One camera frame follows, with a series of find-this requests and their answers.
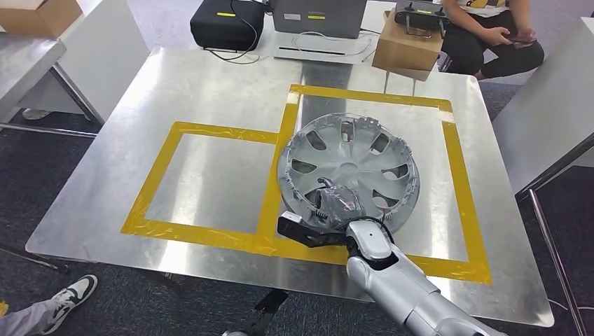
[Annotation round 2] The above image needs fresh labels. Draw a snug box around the yellow workbench tape outline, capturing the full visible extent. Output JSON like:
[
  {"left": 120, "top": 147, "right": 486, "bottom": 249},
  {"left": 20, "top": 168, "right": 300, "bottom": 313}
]
[{"left": 120, "top": 83, "right": 494, "bottom": 285}]

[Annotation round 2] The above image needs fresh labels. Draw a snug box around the black robot left foot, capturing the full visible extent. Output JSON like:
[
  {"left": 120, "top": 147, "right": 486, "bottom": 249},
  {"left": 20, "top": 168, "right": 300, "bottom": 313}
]
[{"left": 243, "top": 288, "right": 289, "bottom": 336}]

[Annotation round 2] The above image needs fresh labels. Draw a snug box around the silver plastic wheel hubcap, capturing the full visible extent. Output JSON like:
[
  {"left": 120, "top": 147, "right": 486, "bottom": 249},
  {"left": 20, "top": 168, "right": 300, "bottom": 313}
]
[{"left": 277, "top": 112, "right": 422, "bottom": 235}]

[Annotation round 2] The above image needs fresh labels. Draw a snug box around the white cabinet panel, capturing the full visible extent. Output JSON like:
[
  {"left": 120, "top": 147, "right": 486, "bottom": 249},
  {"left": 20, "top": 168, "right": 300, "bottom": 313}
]
[{"left": 18, "top": 0, "right": 151, "bottom": 123}]

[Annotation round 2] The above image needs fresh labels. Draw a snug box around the stainless steel workbench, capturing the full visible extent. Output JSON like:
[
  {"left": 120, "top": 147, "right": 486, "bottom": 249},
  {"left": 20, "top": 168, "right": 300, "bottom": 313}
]
[{"left": 25, "top": 46, "right": 555, "bottom": 328}]

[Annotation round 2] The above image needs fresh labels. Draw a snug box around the person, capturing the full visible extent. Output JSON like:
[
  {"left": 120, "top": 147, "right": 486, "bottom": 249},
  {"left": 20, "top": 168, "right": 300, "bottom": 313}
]
[
  {"left": 0, "top": 274, "right": 99, "bottom": 336},
  {"left": 438, "top": 0, "right": 546, "bottom": 81}
]

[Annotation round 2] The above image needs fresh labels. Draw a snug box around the black equipment case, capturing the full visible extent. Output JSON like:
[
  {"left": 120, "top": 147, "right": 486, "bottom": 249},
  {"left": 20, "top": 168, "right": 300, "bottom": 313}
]
[{"left": 190, "top": 0, "right": 266, "bottom": 52}]

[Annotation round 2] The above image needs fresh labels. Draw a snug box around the steel side table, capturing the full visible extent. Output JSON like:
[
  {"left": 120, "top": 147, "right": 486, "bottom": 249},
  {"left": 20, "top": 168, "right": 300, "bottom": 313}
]
[
  {"left": 492, "top": 17, "right": 594, "bottom": 336},
  {"left": 0, "top": 32, "right": 105, "bottom": 139}
]

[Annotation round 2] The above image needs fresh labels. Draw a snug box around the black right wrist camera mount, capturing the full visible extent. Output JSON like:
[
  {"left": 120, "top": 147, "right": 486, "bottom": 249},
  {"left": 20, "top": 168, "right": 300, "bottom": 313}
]
[{"left": 277, "top": 211, "right": 349, "bottom": 249}]

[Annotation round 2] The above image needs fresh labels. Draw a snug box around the thin black cable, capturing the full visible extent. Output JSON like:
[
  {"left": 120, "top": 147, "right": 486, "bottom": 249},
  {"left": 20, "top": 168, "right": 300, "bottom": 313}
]
[{"left": 204, "top": 0, "right": 262, "bottom": 64}]

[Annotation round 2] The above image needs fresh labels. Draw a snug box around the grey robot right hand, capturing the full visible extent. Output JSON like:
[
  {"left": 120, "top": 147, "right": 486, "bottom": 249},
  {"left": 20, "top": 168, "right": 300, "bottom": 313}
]
[{"left": 315, "top": 177, "right": 368, "bottom": 228}]

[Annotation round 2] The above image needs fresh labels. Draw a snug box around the brown cardboard box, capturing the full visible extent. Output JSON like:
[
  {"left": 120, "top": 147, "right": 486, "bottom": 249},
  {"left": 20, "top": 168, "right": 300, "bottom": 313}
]
[
  {"left": 0, "top": 0, "right": 83, "bottom": 39},
  {"left": 372, "top": 10, "right": 444, "bottom": 83}
]

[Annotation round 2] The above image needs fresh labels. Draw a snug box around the grey equipment box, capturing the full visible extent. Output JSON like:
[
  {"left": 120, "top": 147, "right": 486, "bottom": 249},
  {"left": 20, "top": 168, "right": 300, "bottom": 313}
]
[{"left": 271, "top": 0, "right": 368, "bottom": 41}]

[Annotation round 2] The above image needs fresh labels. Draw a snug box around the dark smartphone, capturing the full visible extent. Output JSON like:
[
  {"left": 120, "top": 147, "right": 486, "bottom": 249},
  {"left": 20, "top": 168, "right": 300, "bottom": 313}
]
[{"left": 503, "top": 33, "right": 538, "bottom": 46}]

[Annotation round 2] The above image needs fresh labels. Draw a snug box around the black remote controller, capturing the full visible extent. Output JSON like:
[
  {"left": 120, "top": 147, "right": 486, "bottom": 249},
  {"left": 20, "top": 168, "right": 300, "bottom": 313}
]
[{"left": 393, "top": 0, "right": 451, "bottom": 39}]

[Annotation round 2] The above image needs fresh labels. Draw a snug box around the person's hand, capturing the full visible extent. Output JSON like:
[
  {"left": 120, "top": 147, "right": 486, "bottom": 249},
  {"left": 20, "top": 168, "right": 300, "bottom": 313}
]
[{"left": 481, "top": 26, "right": 513, "bottom": 48}]

